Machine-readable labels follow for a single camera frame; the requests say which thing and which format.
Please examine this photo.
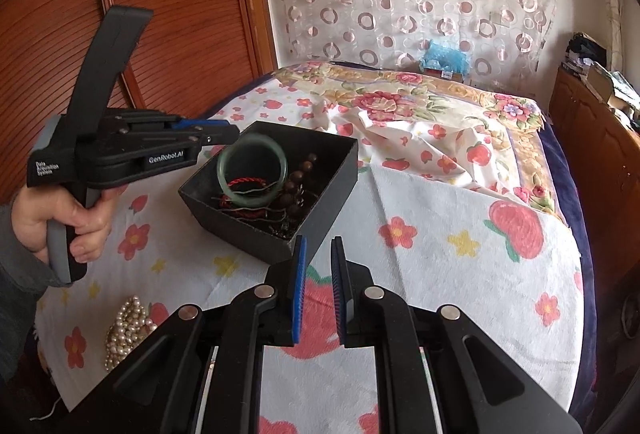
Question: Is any silver chain jewelry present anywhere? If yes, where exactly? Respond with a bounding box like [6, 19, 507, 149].
[248, 209, 297, 240]

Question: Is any dark wooden bead bracelet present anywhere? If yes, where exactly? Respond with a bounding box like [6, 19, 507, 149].
[278, 153, 319, 217]

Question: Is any pale green jade bangle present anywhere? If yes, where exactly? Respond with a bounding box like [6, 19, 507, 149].
[216, 133, 288, 209]

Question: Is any black jewelry box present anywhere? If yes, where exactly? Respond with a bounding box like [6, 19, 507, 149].
[179, 122, 358, 264]

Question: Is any red cord bracelet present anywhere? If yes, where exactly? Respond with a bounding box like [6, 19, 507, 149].
[219, 176, 271, 215]

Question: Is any pearl necklace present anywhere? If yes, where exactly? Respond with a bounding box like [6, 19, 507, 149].
[102, 295, 158, 372]

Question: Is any person's left hand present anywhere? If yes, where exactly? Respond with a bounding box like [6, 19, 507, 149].
[10, 182, 124, 265]

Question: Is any floral bed quilt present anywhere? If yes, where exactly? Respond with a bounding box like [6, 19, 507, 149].
[209, 61, 585, 230]

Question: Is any red wooden wardrobe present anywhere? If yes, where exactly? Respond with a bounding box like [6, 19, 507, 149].
[1, 0, 277, 200]

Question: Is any blue plastic bag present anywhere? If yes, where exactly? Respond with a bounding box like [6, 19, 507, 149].
[419, 40, 470, 76]

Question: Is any wooden cabinet counter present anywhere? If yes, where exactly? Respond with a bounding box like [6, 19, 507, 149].
[549, 68, 639, 297]

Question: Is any clutter pile on counter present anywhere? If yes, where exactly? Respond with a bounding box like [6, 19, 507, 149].
[562, 33, 639, 122]

